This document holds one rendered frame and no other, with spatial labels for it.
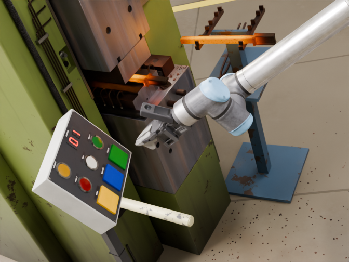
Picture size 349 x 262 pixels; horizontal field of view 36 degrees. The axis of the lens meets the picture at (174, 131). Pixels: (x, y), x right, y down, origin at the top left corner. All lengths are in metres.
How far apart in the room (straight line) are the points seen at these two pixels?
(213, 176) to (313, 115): 0.92
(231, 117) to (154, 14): 0.95
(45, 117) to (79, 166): 0.34
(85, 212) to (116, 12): 0.78
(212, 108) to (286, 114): 1.80
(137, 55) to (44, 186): 0.75
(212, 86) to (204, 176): 1.09
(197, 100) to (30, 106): 0.67
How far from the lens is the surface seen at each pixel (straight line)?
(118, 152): 1.93
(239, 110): 1.73
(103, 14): 2.04
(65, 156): 1.77
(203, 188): 2.70
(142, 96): 2.26
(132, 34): 2.18
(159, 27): 2.56
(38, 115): 2.06
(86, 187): 1.76
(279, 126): 3.38
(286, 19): 4.39
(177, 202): 2.52
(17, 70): 1.96
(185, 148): 2.49
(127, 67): 2.16
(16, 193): 2.64
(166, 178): 2.41
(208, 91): 1.66
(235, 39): 2.39
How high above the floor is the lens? 2.21
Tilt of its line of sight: 38 degrees down
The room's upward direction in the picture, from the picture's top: 20 degrees counter-clockwise
